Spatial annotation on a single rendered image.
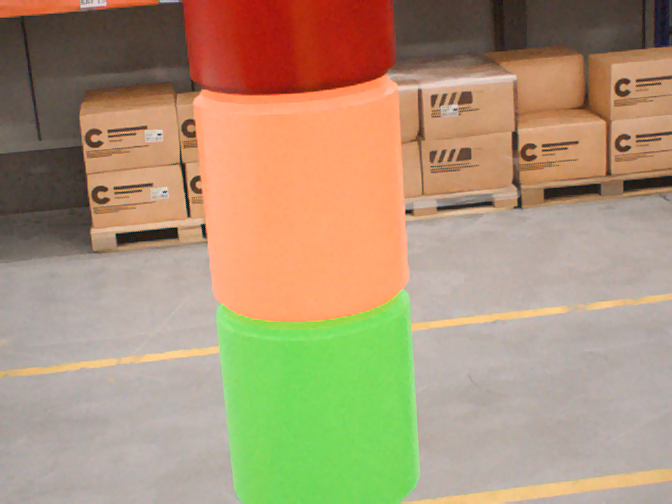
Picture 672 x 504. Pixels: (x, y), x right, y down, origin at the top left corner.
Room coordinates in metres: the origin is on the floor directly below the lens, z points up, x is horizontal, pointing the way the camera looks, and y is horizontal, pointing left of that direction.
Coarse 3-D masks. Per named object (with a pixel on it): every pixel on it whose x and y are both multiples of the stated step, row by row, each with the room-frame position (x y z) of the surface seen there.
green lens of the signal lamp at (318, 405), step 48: (240, 336) 0.30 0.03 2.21; (288, 336) 0.29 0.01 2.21; (336, 336) 0.29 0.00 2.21; (384, 336) 0.30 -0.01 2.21; (240, 384) 0.30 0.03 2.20; (288, 384) 0.29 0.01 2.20; (336, 384) 0.29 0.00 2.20; (384, 384) 0.30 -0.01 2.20; (240, 432) 0.30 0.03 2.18; (288, 432) 0.29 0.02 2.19; (336, 432) 0.29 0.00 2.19; (384, 432) 0.30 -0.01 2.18; (240, 480) 0.30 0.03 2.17; (288, 480) 0.29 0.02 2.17; (336, 480) 0.29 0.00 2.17; (384, 480) 0.30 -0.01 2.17
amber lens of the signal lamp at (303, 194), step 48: (240, 96) 0.31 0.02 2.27; (288, 96) 0.30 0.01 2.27; (336, 96) 0.30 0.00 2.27; (384, 96) 0.30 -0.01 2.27; (240, 144) 0.29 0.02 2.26; (288, 144) 0.29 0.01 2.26; (336, 144) 0.29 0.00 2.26; (384, 144) 0.30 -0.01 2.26; (240, 192) 0.29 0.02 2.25; (288, 192) 0.29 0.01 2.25; (336, 192) 0.29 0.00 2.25; (384, 192) 0.30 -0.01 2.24; (240, 240) 0.30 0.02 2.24; (288, 240) 0.29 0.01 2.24; (336, 240) 0.29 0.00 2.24; (384, 240) 0.30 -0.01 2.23; (240, 288) 0.30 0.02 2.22; (288, 288) 0.29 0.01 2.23; (336, 288) 0.29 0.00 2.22; (384, 288) 0.30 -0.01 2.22
